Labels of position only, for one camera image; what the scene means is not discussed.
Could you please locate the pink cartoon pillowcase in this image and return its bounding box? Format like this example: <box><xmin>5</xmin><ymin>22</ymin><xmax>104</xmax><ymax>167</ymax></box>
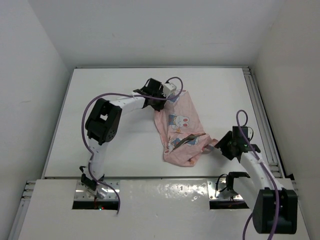
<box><xmin>154</xmin><ymin>90</ymin><xmax>218</xmax><ymax>167</ymax></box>

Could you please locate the grey pillow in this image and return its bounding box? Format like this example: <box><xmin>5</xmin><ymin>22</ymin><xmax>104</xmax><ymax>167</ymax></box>
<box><xmin>172</xmin><ymin>133</ymin><xmax>205</xmax><ymax>150</ymax></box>

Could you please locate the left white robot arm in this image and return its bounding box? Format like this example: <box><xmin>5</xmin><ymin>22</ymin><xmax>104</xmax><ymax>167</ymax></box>
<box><xmin>79</xmin><ymin>78</ymin><xmax>177</xmax><ymax>193</ymax></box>

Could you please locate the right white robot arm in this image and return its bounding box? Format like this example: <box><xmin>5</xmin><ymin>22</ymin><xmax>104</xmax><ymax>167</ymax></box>
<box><xmin>215</xmin><ymin>126</ymin><xmax>298</xmax><ymax>238</ymax></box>

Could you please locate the white front cover panel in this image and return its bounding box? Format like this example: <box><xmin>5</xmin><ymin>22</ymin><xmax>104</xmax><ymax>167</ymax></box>
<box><xmin>9</xmin><ymin>177</ymin><xmax>312</xmax><ymax>240</ymax></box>

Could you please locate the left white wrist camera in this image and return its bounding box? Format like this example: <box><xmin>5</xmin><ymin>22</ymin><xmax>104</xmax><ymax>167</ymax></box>
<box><xmin>162</xmin><ymin>83</ymin><xmax>177</xmax><ymax>98</ymax></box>

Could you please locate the right aluminium rail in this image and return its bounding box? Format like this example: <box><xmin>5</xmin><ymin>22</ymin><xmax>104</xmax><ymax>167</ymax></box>
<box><xmin>242</xmin><ymin>67</ymin><xmax>286</xmax><ymax>178</ymax></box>

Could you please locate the aluminium rail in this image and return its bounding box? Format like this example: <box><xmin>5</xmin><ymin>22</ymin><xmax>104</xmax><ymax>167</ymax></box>
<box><xmin>242</xmin><ymin>67</ymin><xmax>286</xmax><ymax>178</ymax></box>
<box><xmin>8</xmin><ymin>180</ymin><xmax>36</xmax><ymax>240</ymax></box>

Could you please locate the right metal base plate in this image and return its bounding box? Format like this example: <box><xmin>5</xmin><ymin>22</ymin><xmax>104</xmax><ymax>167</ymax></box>
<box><xmin>207</xmin><ymin>178</ymin><xmax>244</xmax><ymax>202</ymax></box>

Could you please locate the metal base plate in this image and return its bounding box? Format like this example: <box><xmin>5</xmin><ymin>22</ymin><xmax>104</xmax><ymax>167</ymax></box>
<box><xmin>207</xmin><ymin>178</ymin><xmax>244</xmax><ymax>202</ymax></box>
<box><xmin>73</xmin><ymin>182</ymin><xmax>120</xmax><ymax>202</ymax></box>

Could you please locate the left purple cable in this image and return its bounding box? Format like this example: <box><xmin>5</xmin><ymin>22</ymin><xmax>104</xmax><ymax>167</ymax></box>
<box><xmin>81</xmin><ymin>76</ymin><xmax>184</xmax><ymax>215</ymax></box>

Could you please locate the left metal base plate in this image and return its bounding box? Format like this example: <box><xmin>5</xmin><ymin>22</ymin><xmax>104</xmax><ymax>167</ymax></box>
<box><xmin>73</xmin><ymin>182</ymin><xmax>120</xmax><ymax>202</ymax></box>

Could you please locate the left aluminium rail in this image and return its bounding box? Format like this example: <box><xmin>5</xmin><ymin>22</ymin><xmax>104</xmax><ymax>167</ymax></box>
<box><xmin>8</xmin><ymin>180</ymin><xmax>36</xmax><ymax>240</ymax></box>

